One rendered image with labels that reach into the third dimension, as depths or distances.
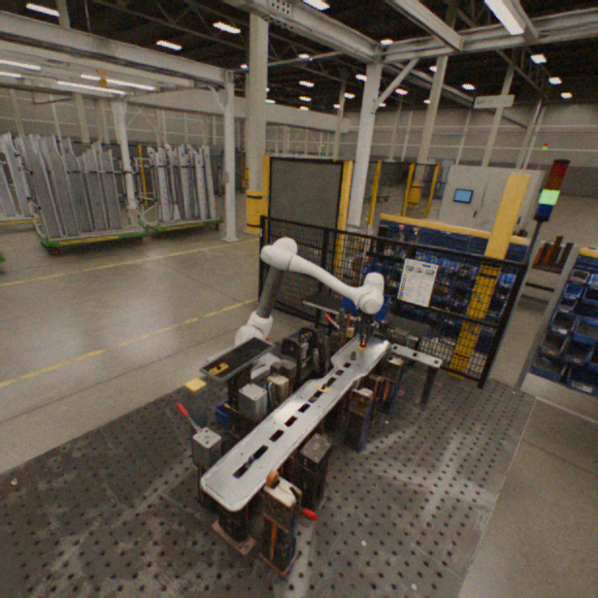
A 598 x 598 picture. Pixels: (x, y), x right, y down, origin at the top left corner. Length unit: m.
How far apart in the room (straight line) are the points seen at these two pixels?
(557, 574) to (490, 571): 0.37
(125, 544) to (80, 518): 0.23
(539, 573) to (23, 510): 2.58
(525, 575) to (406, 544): 1.17
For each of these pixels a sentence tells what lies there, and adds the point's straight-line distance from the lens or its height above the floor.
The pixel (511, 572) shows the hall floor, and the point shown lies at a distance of 2.66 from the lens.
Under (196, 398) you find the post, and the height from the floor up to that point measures 1.12.
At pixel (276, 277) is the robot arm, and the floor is 1.33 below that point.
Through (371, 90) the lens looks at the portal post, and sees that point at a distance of 5.99.
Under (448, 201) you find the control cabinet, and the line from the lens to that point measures 8.31.
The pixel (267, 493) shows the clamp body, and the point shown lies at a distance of 1.21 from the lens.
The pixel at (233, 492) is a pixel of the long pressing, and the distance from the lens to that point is 1.28.
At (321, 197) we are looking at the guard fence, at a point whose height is 1.61.
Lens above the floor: 2.03
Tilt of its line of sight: 25 degrees down
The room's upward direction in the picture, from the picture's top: 3 degrees clockwise
